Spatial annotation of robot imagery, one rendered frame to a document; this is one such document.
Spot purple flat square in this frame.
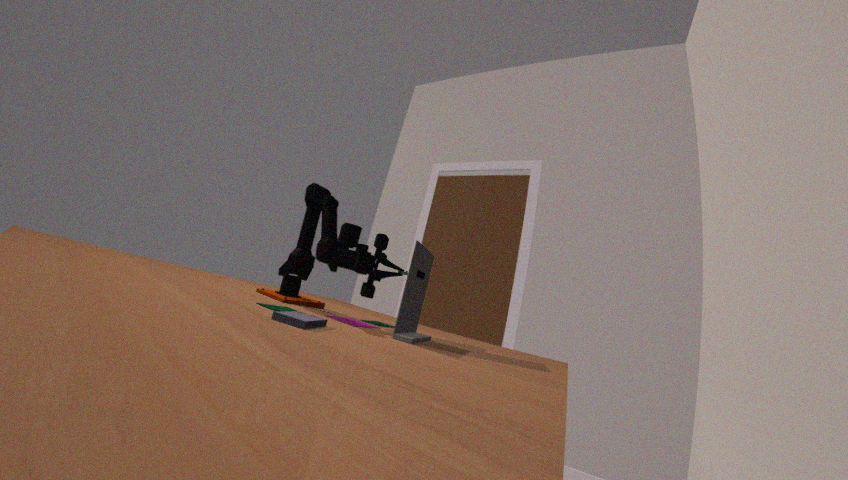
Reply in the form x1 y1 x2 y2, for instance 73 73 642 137
324 315 380 328

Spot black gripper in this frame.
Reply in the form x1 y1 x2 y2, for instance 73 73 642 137
349 233 404 298

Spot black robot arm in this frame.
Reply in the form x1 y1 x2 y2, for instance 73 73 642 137
275 183 371 298

